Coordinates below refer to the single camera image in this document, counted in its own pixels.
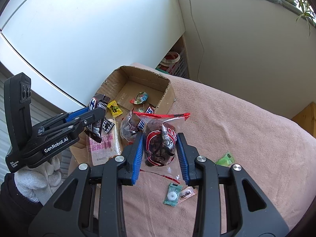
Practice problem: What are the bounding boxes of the black white patterned candy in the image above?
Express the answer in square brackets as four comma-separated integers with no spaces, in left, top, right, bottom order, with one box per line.
[102,118,115,134]

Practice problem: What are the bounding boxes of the packaged white bread slice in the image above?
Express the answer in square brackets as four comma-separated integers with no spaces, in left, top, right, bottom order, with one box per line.
[86,119,123,166]

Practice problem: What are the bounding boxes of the yellow candy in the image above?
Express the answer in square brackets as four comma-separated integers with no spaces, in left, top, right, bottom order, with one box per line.
[107,100,123,118]

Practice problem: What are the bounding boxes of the red clear date snack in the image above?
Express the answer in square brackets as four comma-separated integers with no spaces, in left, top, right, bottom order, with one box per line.
[119,110,139,145]

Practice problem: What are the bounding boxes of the Snickers chocolate bar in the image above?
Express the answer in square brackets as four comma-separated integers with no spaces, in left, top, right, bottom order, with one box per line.
[137,105,155,131]

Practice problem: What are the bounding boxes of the red clear dark snack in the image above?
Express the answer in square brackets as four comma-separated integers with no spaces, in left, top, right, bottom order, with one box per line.
[134,112,191,183]

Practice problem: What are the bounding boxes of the green cube candy clear wrapper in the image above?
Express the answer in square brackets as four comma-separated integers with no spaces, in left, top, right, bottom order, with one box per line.
[137,104,146,113]

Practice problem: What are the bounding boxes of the white gloved left hand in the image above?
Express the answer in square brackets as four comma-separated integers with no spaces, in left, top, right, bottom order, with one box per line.
[14,155,63,205]

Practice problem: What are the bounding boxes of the pink small sachet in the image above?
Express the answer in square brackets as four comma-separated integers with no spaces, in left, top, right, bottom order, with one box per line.
[178,186,198,204]

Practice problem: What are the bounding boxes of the brown cardboard box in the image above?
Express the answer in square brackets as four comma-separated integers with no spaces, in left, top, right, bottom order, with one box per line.
[70,66,175,166]

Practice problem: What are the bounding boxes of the pink table cloth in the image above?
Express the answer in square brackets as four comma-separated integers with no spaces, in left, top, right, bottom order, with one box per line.
[123,76,315,236]

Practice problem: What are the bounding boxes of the red jelly cup in box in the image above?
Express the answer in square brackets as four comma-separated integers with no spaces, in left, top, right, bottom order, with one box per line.
[130,91,148,105]

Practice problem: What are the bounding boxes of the white basket with red item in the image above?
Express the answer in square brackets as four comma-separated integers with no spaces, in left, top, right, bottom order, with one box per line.
[155,49,189,79]

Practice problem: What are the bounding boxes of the teal ring mint candy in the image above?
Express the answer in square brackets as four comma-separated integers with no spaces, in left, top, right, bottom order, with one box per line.
[163,183,183,207]

